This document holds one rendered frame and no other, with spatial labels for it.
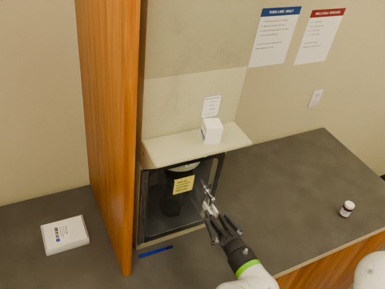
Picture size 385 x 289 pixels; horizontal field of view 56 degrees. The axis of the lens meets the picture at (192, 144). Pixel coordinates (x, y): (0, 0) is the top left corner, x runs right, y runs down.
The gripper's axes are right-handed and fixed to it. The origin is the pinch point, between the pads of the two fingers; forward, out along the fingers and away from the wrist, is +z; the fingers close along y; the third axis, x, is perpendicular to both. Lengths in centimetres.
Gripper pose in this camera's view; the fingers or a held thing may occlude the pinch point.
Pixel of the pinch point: (210, 209)
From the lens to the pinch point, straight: 137.5
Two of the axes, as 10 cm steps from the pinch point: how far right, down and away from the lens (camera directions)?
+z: -4.4, -6.3, 6.4
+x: -1.3, 7.5, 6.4
